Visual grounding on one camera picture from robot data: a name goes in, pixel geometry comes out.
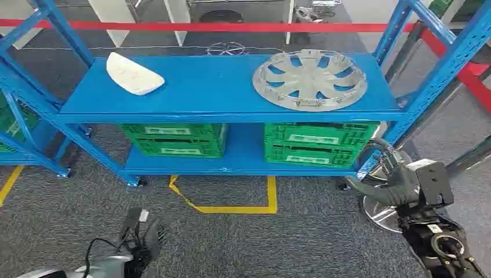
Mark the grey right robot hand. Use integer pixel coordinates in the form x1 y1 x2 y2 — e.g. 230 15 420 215
345 137 423 209

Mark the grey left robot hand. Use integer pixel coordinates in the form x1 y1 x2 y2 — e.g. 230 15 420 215
124 218 166 278

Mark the clear shiny plastic car part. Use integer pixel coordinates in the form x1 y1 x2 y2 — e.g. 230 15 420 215
360 122 414 233

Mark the silver wheel hubcap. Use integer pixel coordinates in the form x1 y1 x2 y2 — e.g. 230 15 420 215
252 49 368 113

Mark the blue steel shelf rack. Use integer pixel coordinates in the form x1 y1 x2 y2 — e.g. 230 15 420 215
0 88 95 179
0 0 491 189

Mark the white foam car part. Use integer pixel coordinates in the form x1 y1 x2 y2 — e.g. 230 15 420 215
105 52 166 96

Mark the grey metal parts pile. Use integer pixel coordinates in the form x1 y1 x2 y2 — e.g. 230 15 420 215
294 5 327 24

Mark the red barrier tape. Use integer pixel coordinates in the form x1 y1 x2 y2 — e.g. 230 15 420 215
0 19 491 114

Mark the black round object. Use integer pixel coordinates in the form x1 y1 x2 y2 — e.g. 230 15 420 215
199 9 245 24

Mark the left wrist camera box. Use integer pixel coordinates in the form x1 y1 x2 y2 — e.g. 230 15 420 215
119 207 151 240

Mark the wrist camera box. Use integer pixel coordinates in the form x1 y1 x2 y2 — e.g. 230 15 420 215
119 207 151 240
405 159 456 211

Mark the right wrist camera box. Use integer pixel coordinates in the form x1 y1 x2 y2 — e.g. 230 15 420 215
405 159 456 211

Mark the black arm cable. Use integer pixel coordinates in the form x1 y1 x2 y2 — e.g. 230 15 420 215
82 237 129 278

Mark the dark grey metal frame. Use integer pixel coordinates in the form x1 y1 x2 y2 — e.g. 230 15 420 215
384 21 491 175

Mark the metal wire wheel frame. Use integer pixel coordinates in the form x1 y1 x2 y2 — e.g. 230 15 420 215
205 41 247 57

